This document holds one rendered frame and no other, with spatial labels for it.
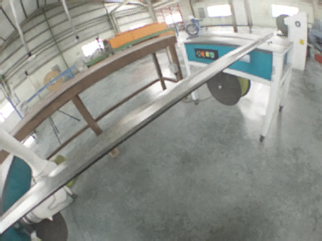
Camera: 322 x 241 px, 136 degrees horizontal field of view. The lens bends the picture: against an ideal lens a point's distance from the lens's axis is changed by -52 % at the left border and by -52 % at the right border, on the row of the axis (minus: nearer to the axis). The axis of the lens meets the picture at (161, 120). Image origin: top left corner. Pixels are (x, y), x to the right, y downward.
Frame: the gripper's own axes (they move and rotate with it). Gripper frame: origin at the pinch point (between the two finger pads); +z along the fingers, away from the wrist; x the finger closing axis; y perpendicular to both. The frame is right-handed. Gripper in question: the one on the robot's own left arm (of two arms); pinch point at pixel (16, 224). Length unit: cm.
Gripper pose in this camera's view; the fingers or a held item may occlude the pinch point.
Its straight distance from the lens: 80.9
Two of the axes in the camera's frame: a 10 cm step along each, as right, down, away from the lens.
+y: 2.0, -2.8, -9.4
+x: 6.2, 7.8, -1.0
